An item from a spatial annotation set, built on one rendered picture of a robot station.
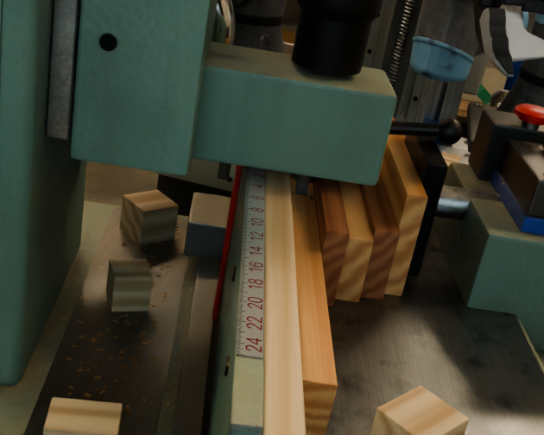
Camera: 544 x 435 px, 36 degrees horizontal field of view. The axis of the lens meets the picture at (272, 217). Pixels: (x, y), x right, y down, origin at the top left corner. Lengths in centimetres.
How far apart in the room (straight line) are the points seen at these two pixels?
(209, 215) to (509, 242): 30
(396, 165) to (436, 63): 42
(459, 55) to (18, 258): 63
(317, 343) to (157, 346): 25
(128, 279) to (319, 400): 30
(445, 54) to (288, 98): 47
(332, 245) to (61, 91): 20
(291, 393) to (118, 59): 25
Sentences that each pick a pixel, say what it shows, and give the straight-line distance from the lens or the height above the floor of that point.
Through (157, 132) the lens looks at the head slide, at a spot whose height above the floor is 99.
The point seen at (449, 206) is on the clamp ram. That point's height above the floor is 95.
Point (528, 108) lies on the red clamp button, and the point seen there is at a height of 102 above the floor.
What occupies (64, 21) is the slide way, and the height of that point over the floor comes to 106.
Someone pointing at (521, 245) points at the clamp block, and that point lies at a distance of 61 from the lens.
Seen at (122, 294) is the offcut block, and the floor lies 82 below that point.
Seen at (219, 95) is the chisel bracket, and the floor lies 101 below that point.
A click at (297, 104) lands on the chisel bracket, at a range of 59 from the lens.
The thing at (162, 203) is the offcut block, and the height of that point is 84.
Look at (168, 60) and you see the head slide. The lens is 54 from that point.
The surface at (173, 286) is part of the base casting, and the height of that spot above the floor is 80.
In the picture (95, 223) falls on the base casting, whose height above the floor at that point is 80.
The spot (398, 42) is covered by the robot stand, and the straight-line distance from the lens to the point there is 142.
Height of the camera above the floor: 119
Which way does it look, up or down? 25 degrees down
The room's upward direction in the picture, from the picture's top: 11 degrees clockwise
